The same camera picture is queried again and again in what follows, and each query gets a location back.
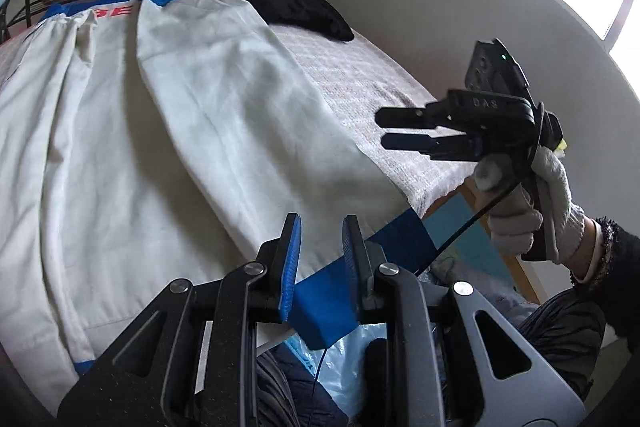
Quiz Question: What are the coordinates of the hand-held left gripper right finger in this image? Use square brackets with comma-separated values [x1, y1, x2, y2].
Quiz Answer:
[341, 216, 586, 427]

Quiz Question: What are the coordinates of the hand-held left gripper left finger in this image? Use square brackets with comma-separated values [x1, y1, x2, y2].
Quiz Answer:
[57, 213, 303, 427]

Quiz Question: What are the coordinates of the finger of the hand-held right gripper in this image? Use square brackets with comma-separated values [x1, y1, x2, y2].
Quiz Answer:
[375, 103, 451, 131]
[381, 131, 453, 160]

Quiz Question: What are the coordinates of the white and blue jacket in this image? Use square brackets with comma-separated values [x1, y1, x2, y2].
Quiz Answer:
[0, 0, 438, 408]

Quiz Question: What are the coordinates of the person's right forearm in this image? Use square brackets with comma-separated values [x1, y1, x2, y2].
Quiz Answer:
[567, 217, 640, 293]

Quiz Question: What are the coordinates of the person's right hand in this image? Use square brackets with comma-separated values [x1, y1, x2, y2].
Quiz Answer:
[474, 148, 587, 264]

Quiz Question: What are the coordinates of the pink plaid blanket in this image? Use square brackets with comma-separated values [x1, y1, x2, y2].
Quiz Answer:
[270, 24, 481, 218]

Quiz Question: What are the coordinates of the light blue wood-framed board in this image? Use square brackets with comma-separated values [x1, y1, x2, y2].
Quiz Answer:
[422, 184, 541, 305]

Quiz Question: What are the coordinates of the clear plastic bag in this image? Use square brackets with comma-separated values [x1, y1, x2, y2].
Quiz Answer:
[285, 322, 386, 423]

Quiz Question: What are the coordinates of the black cloth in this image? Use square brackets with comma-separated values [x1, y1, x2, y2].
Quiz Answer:
[232, 0, 355, 42]

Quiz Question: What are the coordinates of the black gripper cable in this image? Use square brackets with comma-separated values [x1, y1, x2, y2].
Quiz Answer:
[420, 179, 523, 275]

